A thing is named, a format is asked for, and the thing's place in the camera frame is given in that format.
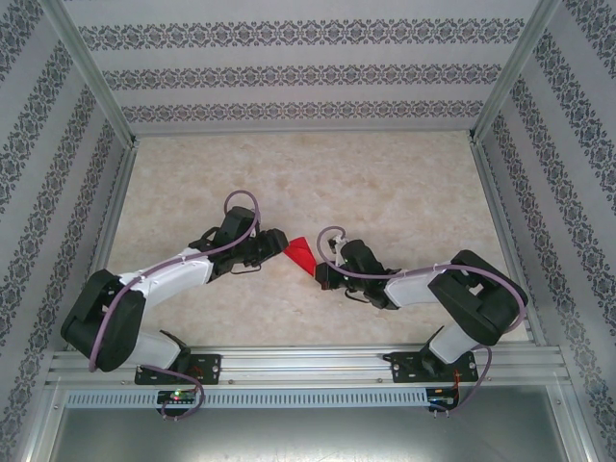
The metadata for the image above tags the slotted grey cable duct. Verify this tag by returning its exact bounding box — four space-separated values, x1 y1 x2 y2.
64 388 461 409

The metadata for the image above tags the red square paper sheet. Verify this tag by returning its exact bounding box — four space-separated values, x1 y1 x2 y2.
282 235 320 275

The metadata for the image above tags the grey metal sheet panel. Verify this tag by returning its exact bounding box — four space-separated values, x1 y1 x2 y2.
47 407 578 462

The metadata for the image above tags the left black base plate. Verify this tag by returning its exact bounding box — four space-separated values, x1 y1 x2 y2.
133 353 223 386

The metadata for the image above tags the aluminium mounting rail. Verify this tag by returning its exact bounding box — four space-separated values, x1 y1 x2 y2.
45 344 572 386

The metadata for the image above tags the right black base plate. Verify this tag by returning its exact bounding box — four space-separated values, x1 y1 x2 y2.
390 349 480 385

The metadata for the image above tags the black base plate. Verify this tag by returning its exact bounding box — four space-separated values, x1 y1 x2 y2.
133 353 223 386
390 349 480 385

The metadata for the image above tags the aluminium frame post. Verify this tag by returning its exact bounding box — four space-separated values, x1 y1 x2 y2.
469 0 562 143
40 0 140 148

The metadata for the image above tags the aluminium side rail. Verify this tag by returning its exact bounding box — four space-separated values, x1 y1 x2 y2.
471 139 548 346
64 139 140 351

